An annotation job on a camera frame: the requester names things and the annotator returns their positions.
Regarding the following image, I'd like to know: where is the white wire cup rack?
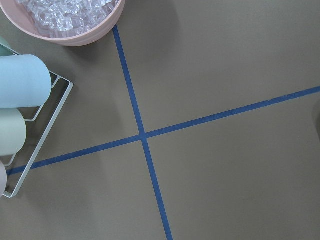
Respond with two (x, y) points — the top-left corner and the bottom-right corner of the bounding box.
(0, 44), (74, 198)

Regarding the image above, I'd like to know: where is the light blue cup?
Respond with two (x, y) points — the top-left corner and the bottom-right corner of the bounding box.
(0, 54), (52, 109)

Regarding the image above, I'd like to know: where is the beige cup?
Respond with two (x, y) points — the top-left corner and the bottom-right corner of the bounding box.
(0, 161), (7, 197)

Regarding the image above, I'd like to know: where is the pale green cup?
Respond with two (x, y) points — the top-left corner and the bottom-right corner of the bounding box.
(0, 108), (27, 157)

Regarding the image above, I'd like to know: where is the pink bowl with ice cubes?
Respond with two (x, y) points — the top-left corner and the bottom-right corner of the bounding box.
(0, 0), (126, 47)

